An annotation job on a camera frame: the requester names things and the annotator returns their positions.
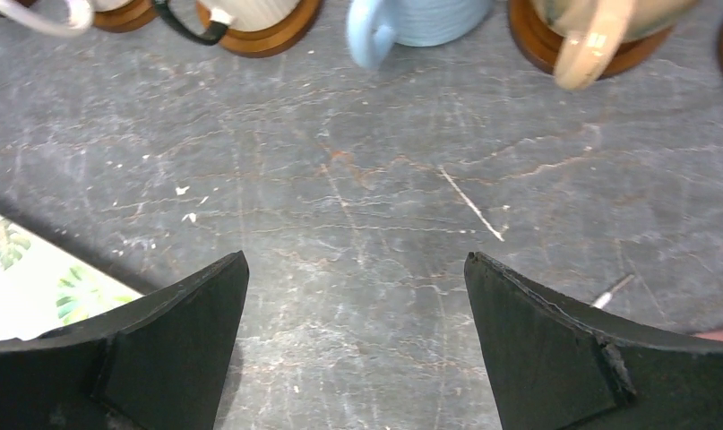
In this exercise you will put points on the beige ceramic mug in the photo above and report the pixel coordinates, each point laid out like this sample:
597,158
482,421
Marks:
594,30

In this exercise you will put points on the white mug orange inside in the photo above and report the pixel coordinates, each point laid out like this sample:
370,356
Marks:
80,18

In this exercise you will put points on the leaf patterned serving tray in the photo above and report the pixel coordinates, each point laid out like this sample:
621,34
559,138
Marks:
42,287

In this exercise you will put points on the light blue mug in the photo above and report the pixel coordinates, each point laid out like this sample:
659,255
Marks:
373,27

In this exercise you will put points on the cream enamel mug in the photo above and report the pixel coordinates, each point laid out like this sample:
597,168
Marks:
230,18

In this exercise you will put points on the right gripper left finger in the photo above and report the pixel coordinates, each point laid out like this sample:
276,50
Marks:
158,362

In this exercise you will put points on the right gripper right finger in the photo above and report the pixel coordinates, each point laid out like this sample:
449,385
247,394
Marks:
554,362

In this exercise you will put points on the brown wooden coaster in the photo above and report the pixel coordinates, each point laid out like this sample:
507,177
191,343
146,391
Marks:
540,45
122,16
271,41

